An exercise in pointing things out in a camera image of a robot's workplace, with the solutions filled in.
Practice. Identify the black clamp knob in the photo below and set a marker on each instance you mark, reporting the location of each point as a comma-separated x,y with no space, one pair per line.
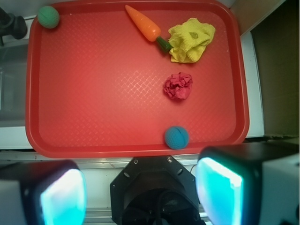
12,25

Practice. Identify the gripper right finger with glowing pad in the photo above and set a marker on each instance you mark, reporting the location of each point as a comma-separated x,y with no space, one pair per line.
255,183

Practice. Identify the yellow crumpled cloth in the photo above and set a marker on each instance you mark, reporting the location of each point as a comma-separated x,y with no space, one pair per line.
189,40

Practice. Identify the crumpled red paper ball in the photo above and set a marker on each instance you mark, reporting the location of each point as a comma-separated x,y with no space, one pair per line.
178,86

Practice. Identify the orange toy carrot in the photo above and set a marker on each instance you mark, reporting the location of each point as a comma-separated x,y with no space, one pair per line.
150,30

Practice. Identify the blue foam ball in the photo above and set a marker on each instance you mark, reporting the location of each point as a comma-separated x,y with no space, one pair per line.
176,137

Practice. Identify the green foam ball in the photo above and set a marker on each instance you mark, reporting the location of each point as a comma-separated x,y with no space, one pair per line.
48,17

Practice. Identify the red plastic tray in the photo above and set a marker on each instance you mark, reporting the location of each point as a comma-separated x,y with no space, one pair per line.
94,85

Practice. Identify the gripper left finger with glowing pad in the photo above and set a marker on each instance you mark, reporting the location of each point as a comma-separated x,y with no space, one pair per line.
42,193

